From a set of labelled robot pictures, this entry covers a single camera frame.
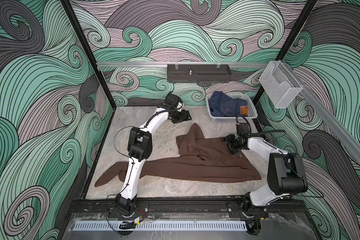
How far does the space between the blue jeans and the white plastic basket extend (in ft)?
0.04

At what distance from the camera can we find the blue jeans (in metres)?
1.10

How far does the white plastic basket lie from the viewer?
1.06 metres
